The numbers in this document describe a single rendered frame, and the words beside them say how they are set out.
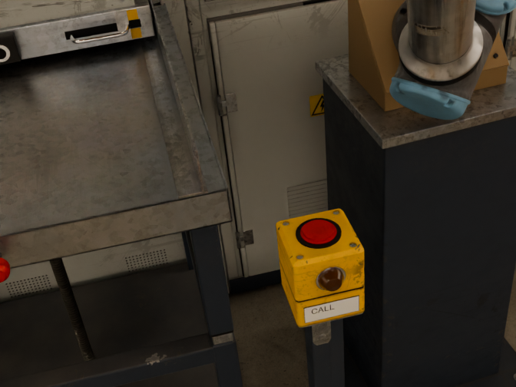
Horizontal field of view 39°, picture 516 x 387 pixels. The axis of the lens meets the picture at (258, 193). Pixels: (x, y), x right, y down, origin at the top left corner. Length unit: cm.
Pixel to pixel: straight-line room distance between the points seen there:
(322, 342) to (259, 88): 89
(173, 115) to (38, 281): 89
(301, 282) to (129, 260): 116
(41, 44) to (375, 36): 59
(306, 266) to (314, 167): 106
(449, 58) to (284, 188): 89
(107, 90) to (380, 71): 47
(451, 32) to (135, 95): 53
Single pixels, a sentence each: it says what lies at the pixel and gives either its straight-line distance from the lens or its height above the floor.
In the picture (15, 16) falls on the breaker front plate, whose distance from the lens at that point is 139.
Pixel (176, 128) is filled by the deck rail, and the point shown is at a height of 85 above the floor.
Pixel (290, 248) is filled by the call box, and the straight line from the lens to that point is 79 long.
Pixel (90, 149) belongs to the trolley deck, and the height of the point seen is 85.
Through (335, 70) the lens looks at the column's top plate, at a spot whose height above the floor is 75.
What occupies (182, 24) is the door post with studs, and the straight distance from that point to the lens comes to 160.
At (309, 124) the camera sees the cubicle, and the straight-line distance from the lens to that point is 175.
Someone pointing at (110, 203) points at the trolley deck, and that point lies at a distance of 100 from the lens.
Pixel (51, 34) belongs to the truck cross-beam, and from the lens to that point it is 138.
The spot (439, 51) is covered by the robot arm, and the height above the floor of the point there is 97.
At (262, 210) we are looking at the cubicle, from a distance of 186.
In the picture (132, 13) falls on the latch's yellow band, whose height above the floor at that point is 92.
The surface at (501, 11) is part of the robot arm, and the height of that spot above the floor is 97.
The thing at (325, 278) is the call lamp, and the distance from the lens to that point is 79.
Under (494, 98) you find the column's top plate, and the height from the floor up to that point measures 75.
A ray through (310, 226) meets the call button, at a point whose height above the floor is 91.
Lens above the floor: 142
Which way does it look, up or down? 37 degrees down
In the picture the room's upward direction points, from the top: 6 degrees counter-clockwise
